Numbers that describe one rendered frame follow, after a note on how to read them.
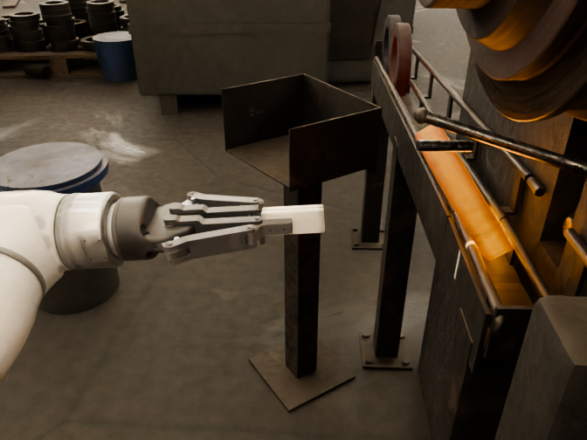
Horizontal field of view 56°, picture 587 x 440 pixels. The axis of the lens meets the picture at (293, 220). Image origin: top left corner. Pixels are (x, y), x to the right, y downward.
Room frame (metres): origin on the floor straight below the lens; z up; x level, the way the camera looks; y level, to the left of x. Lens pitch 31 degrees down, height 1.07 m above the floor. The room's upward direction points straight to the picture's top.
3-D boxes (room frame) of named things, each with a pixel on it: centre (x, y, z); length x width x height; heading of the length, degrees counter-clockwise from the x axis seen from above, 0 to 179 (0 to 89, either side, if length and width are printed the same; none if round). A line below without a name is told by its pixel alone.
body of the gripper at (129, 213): (0.54, 0.16, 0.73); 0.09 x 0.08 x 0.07; 88
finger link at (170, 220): (0.53, 0.09, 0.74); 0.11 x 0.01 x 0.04; 86
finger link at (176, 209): (0.55, 0.09, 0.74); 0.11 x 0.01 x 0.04; 89
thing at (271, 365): (1.04, -0.01, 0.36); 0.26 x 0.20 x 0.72; 33
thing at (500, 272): (0.51, -0.24, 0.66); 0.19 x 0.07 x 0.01; 178
